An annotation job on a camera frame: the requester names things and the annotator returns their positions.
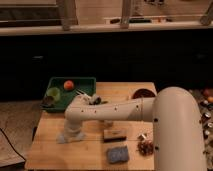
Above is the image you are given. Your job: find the dark small cup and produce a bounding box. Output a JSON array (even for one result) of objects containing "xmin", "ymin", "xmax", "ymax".
[{"xmin": 42, "ymin": 96, "xmax": 54, "ymax": 107}]

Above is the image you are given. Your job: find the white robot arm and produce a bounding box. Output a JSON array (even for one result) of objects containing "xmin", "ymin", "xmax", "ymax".
[{"xmin": 63, "ymin": 87, "xmax": 207, "ymax": 171}]

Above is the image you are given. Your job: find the orange ball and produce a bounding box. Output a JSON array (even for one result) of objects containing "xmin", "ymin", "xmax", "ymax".
[{"xmin": 64, "ymin": 80, "xmax": 74, "ymax": 91}]

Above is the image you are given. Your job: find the light green cup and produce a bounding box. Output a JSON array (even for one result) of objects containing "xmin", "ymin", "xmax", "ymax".
[{"xmin": 46, "ymin": 87, "xmax": 61, "ymax": 101}]

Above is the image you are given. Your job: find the dark red bowl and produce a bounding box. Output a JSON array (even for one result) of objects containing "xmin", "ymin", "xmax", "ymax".
[{"xmin": 132, "ymin": 88, "xmax": 155, "ymax": 99}]

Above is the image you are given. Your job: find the green plastic tray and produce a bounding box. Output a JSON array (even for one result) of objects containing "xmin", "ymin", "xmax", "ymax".
[{"xmin": 41, "ymin": 77, "xmax": 96, "ymax": 113}]

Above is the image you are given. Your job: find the wooden block eraser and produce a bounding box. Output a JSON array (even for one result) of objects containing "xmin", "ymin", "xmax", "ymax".
[{"xmin": 103, "ymin": 129, "xmax": 127, "ymax": 142}]

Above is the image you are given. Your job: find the brown pinecone clutter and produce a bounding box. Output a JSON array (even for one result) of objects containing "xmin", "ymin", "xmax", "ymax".
[{"xmin": 137, "ymin": 134, "xmax": 154, "ymax": 156}]

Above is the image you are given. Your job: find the black cable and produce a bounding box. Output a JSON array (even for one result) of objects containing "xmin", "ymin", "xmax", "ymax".
[{"xmin": 0, "ymin": 127, "xmax": 27, "ymax": 163}]

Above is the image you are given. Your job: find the blue sponge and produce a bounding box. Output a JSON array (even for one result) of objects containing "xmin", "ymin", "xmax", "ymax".
[{"xmin": 106, "ymin": 146, "xmax": 129, "ymax": 164}]

